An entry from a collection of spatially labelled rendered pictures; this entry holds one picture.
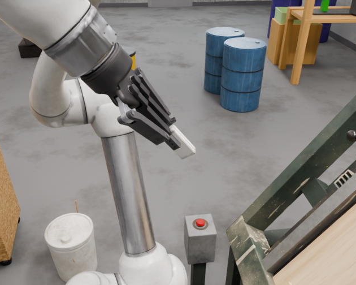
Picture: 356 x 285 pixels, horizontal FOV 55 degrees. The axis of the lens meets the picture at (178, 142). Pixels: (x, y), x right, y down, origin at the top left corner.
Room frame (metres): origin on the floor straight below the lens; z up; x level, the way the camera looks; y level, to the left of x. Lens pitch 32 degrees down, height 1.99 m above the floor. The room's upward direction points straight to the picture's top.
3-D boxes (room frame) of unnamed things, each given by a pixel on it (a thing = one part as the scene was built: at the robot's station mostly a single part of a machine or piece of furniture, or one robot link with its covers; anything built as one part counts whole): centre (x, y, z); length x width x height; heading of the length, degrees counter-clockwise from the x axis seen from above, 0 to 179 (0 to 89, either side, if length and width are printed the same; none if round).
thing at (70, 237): (1.55, 0.70, 0.24); 0.32 x 0.30 x 0.47; 5
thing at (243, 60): (4.41, -0.73, 0.42); 1.08 x 0.66 x 0.83; 5
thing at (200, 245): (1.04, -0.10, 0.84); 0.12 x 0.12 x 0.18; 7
